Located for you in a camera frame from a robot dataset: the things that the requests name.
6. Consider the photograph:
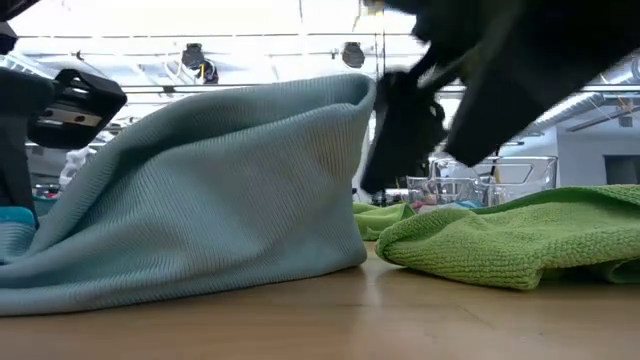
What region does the ceiling rail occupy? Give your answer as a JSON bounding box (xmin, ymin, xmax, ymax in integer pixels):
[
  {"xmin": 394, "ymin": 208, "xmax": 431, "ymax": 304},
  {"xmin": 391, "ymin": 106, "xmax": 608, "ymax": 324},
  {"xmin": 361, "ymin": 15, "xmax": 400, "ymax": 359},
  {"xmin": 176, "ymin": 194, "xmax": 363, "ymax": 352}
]
[{"xmin": 119, "ymin": 82, "xmax": 640, "ymax": 95}]

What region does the green microfiber towel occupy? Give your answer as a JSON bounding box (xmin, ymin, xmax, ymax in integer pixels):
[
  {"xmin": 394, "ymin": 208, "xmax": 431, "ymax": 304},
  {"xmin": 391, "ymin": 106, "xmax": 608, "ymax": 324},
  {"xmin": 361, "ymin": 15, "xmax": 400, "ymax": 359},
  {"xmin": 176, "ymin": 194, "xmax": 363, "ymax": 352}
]
[
  {"xmin": 374, "ymin": 184, "xmax": 640, "ymax": 291},
  {"xmin": 352, "ymin": 201, "xmax": 417, "ymax": 242}
]

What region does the ceiling cable reel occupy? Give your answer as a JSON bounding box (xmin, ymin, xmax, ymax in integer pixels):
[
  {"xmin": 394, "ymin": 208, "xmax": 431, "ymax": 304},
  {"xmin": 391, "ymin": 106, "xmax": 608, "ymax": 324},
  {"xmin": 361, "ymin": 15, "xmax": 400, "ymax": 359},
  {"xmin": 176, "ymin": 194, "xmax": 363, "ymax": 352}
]
[
  {"xmin": 180, "ymin": 42, "xmax": 220, "ymax": 85},
  {"xmin": 341, "ymin": 41, "xmax": 366, "ymax": 70}
]

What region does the silver ceiling duct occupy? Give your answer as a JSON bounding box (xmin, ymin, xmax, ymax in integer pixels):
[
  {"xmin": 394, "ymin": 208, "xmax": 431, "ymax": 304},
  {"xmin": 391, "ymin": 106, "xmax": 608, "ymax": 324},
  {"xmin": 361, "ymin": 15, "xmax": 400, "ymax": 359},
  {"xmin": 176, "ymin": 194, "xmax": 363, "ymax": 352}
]
[{"xmin": 534, "ymin": 69, "xmax": 640, "ymax": 126}]

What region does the white robot figure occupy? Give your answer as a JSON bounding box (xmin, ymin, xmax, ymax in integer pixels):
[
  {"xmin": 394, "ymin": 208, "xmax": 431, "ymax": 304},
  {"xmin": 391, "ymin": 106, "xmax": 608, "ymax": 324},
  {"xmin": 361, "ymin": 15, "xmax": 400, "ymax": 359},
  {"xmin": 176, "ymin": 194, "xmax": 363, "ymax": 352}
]
[{"xmin": 58, "ymin": 144, "xmax": 100, "ymax": 189}]

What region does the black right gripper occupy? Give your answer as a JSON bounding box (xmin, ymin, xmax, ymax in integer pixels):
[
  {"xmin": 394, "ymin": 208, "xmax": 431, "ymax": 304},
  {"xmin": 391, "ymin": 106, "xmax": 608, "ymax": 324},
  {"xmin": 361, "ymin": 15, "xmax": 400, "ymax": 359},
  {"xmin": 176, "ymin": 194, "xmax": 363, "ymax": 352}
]
[{"xmin": 384, "ymin": 0, "xmax": 640, "ymax": 169}]

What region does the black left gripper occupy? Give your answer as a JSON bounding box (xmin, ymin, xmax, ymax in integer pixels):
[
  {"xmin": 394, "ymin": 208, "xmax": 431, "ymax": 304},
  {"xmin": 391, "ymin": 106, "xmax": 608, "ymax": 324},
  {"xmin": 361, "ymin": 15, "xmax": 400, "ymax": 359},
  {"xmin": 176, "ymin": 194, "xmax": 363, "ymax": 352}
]
[{"xmin": 0, "ymin": 64, "xmax": 129, "ymax": 226}]

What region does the clear plastic bin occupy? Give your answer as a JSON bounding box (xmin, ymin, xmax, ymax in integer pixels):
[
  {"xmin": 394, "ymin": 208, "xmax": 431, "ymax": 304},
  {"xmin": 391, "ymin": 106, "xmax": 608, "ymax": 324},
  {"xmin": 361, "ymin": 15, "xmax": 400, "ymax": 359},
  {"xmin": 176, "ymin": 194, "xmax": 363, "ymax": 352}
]
[{"xmin": 405, "ymin": 155, "xmax": 559, "ymax": 209}]

